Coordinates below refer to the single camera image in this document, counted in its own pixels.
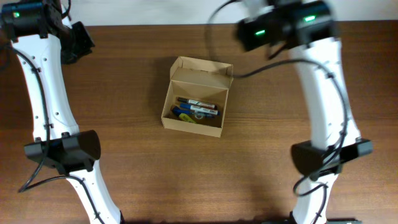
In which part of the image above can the blue whiteboard marker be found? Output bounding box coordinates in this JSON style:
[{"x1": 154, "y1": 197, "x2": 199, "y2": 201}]
[{"x1": 180, "y1": 103, "x2": 220, "y2": 115}]

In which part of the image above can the black whiteboard marker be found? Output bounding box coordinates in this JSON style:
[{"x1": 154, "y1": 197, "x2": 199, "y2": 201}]
[{"x1": 177, "y1": 97, "x2": 217, "y2": 110}]

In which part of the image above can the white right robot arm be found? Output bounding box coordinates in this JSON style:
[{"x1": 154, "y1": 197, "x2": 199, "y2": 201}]
[{"x1": 237, "y1": 1, "x2": 373, "y2": 223}]

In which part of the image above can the yellow highlighter blue cap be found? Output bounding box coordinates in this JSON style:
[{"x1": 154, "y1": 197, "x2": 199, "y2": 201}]
[{"x1": 178, "y1": 113, "x2": 197, "y2": 124}]

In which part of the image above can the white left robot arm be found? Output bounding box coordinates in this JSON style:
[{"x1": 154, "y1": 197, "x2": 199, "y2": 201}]
[{"x1": 1, "y1": 1, "x2": 124, "y2": 223}]

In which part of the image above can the blue ballpoint pen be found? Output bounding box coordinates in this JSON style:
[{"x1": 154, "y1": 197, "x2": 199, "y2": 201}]
[{"x1": 172, "y1": 107, "x2": 215, "y2": 118}]

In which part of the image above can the brown cardboard box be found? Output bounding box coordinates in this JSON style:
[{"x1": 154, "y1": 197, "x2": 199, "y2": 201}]
[{"x1": 161, "y1": 56, "x2": 233, "y2": 138}]

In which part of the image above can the yellow tape roll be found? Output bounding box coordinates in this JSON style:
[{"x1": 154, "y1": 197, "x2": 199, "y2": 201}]
[{"x1": 195, "y1": 113, "x2": 204, "y2": 119}]

